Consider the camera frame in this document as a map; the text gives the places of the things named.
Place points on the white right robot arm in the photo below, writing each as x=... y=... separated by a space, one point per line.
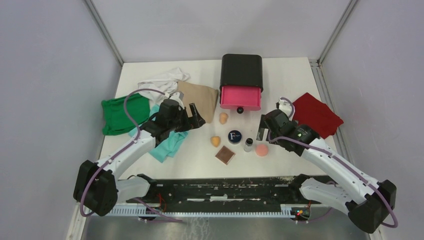
x=367 y=202

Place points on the white crumpled cloth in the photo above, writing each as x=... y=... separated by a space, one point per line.
x=159 y=87

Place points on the white slotted cable duct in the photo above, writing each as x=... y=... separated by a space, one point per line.
x=139 y=210

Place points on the black pink drawer organizer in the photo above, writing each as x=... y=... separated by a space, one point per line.
x=241 y=70

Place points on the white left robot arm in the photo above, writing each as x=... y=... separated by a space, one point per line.
x=98 y=186

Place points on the small clear black-capped bottle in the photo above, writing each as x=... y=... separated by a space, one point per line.
x=248 y=145

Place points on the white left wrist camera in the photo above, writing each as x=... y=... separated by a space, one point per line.
x=178 y=97

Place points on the brown square eyeshadow compact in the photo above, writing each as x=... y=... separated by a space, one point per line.
x=225 y=155

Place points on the beige folded cloth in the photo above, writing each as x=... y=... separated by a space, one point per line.
x=205 y=98

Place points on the red cloth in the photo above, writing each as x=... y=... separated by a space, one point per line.
x=317 y=115

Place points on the pink round powder puff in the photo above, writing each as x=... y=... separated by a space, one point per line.
x=262 y=150

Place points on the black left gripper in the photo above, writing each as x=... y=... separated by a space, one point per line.
x=196 y=121

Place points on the teal cloth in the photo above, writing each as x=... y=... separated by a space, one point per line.
x=170 y=146

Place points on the green cloth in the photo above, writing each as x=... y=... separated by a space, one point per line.
x=116 y=119

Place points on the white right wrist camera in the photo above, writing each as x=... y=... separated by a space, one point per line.
x=285 y=106

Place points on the pink top drawer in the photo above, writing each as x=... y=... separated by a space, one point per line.
x=234 y=97

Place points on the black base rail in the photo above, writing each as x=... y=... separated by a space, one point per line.
x=210 y=195

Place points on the dark blue round jar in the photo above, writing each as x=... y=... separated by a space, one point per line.
x=234 y=137

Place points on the peach gourd makeup sponge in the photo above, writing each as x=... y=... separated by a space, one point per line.
x=223 y=118

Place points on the orange teardrop makeup sponge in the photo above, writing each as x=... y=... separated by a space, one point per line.
x=215 y=141

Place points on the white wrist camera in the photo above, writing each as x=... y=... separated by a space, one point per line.
x=285 y=106
x=178 y=97

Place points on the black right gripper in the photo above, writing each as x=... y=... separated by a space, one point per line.
x=262 y=126

